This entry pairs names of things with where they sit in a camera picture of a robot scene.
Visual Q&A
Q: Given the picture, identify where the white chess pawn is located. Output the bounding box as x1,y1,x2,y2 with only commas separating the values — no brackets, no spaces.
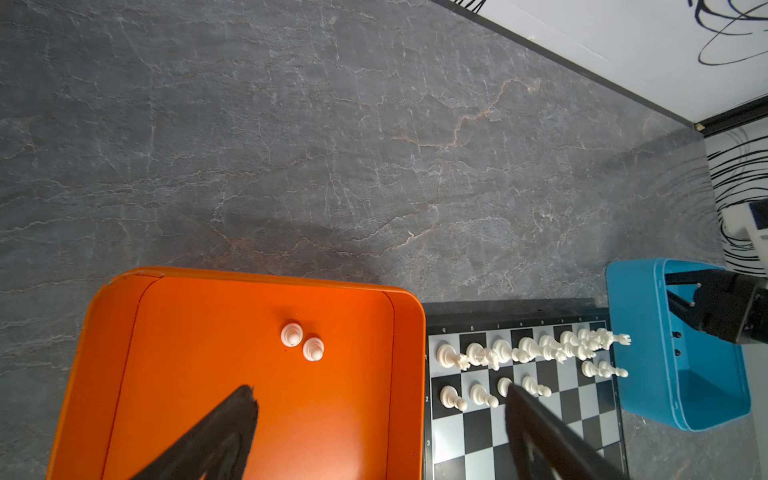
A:
521,376,552,397
280,322,304,348
302,337,325,362

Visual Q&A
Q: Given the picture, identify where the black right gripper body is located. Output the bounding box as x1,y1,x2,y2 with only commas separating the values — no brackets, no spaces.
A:
665,269,767,344

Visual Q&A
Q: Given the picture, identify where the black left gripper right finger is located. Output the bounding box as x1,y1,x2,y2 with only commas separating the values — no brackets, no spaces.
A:
506,384,628,480

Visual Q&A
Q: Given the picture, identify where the black and white chessboard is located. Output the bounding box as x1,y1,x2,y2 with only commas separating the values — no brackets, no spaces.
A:
423,298,628,479

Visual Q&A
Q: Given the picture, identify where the orange plastic tray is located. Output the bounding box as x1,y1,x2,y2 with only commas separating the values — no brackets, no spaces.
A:
47,267,426,479

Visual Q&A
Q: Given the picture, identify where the black right frame post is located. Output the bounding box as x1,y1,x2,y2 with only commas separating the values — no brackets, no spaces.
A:
694,95,768,138

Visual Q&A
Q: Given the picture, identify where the white chess queen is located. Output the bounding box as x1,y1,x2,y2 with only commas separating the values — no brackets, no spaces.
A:
512,337,543,363

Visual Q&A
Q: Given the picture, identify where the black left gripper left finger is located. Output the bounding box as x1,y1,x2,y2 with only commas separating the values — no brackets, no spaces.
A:
134,385,259,479

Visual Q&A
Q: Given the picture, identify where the blue plastic tray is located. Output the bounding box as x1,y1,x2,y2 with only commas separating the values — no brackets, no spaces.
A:
606,258,751,432

